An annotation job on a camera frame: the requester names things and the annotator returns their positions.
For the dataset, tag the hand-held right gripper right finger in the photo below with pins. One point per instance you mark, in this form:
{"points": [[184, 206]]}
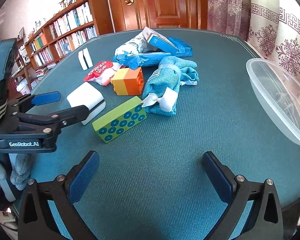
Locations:
{"points": [[216, 177]]}

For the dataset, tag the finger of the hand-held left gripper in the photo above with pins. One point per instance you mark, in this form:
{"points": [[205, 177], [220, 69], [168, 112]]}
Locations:
{"points": [[46, 97], [72, 115]]}

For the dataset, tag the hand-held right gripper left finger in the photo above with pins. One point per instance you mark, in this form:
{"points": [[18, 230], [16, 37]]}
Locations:
{"points": [[83, 177]]}

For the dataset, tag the large white sponge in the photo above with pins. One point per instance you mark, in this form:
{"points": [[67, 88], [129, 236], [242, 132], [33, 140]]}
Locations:
{"points": [[85, 97]]}

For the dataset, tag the green box with blue dots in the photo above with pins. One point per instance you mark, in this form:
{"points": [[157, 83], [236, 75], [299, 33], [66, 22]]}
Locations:
{"points": [[117, 125]]}

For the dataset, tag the red glue packet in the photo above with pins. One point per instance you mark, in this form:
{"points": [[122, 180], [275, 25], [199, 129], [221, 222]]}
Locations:
{"points": [[97, 71]]}

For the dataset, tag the white sponge with slit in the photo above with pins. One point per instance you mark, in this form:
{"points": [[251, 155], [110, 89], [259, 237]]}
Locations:
{"points": [[86, 60]]}

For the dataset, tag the orange and yellow toy block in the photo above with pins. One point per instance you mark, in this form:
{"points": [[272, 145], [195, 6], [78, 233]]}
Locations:
{"points": [[130, 82]]}

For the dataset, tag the blue and white noodle packet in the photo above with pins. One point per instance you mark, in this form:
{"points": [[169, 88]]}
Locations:
{"points": [[145, 59]]}

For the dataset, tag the white cotton swab bag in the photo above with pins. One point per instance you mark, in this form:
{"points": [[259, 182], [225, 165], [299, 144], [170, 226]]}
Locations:
{"points": [[132, 45]]}

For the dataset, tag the blue towel with white ribbon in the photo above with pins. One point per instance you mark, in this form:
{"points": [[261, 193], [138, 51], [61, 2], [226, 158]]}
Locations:
{"points": [[160, 85]]}

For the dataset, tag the clear plastic bowl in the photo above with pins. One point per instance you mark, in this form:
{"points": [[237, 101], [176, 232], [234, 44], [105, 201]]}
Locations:
{"points": [[272, 90]]}

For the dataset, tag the blue and white medicine box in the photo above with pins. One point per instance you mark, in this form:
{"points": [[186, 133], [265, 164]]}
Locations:
{"points": [[160, 42]]}

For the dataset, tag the person's left hand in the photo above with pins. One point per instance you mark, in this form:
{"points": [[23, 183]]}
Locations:
{"points": [[20, 172]]}

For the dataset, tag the wooden bookshelf with books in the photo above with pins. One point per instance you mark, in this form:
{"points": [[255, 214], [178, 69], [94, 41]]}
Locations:
{"points": [[65, 30]]}

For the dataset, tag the framed photo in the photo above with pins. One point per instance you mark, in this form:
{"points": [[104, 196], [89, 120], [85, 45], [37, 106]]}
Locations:
{"points": [[69, 1]]}

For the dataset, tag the brass door knob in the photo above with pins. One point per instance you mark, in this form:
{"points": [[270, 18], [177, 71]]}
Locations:
{"points": [[128, 1]]}

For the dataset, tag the brown wooden door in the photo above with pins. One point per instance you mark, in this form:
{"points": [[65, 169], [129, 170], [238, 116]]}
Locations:
{"points": [[165, 5]]}

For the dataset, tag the white curtain with purple pattern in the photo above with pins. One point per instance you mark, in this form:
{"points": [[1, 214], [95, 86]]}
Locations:
{"points": [[265, 17]]}

